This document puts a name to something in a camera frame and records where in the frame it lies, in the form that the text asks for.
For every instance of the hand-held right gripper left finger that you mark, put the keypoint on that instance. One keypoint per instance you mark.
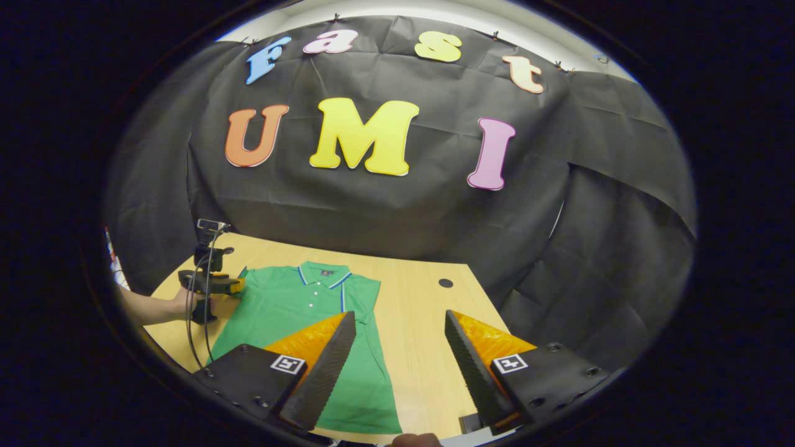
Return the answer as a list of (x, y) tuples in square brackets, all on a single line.
[(323, 379)]

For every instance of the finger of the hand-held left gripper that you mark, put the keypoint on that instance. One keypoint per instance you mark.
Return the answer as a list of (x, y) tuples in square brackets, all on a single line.
[(227, 285)]

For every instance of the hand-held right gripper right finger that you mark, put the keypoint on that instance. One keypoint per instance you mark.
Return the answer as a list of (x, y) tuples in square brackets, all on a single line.
[(472, 372)]

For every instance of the green T-shirt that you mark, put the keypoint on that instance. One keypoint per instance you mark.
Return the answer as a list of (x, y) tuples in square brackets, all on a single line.
[(292, 304)]

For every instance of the black backdrop cloth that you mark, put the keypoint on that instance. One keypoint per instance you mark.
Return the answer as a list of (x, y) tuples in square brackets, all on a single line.
[(372, 205)]

